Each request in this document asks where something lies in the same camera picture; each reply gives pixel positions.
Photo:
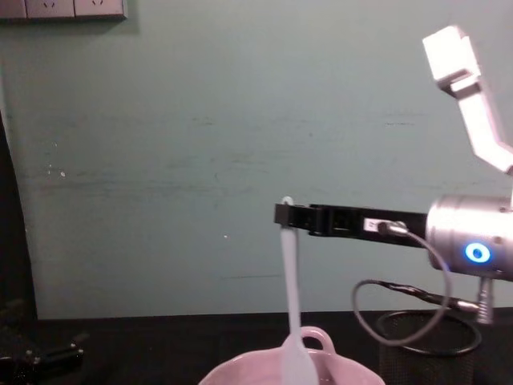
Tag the black table cloth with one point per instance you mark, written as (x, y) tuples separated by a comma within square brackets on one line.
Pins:
[(168, 349)]

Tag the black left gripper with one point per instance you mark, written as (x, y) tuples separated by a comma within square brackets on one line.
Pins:
[(12, 371)]

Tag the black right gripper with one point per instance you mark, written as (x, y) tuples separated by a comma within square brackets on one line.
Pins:
[(348, 224)]

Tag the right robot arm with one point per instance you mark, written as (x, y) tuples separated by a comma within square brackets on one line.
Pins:
[(465, 236)]

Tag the dark upright board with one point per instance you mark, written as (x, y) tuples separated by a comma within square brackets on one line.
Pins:
[(16, 240)]

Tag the white wall socket plate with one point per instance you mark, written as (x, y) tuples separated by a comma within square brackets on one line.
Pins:
[(100, 7), (12, 8), (50, 7)]

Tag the black mesh basket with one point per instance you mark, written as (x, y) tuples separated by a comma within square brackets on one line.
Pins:
[(433, 369)]

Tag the white plastic spoon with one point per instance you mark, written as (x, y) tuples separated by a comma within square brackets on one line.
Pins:
[(294, 353)]

